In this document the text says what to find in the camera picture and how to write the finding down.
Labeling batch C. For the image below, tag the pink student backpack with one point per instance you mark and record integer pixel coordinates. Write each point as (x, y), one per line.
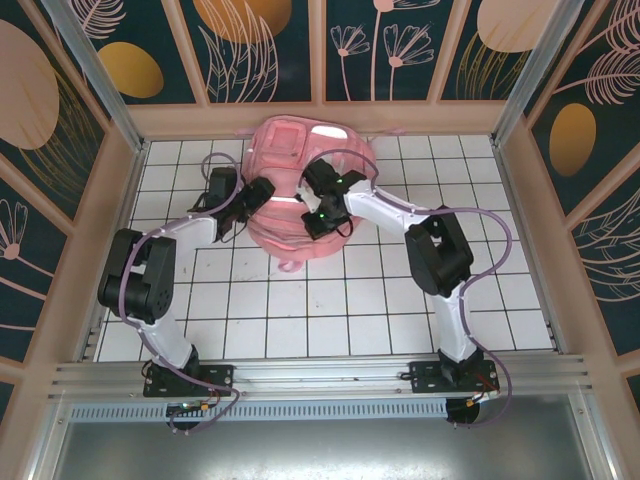
(285, 145)

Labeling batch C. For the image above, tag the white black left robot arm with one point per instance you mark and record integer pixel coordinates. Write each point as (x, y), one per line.
(150, 280)

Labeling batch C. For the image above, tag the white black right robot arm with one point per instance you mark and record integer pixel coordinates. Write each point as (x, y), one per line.
(440, 260)

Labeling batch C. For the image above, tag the grey metal sheet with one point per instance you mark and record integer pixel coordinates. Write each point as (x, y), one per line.
(320, 450)

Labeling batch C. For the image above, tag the wall panel with pink flowers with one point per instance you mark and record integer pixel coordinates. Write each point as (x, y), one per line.
(380, 50)

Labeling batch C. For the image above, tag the wall panel orange disc leaves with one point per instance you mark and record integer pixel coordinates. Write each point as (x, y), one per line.
(240, 50)

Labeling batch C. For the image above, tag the wall panel with orange oval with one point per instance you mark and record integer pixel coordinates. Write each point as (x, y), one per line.
(130, 70)

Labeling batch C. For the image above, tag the aluminium frame post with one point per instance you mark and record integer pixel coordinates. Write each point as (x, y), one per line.
(106, 85)
(530, 75)

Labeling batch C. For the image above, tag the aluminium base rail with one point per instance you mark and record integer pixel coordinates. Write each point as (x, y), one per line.
(320, 375)

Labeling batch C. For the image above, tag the wall panel pale disc leaves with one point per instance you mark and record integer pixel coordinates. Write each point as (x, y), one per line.
(480, 50)

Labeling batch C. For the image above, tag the wall panel single flower outline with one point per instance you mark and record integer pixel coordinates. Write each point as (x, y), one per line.
(25, 260)

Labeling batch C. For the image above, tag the wall panel pale disc gold lines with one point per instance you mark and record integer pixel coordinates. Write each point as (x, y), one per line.
(30, 100)

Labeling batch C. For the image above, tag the wall panel orange oval feather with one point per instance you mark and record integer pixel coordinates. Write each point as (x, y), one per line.
(590, 125)

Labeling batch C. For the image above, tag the wall panel pink feather outlines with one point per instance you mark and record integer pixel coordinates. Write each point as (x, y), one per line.
(610, 270)

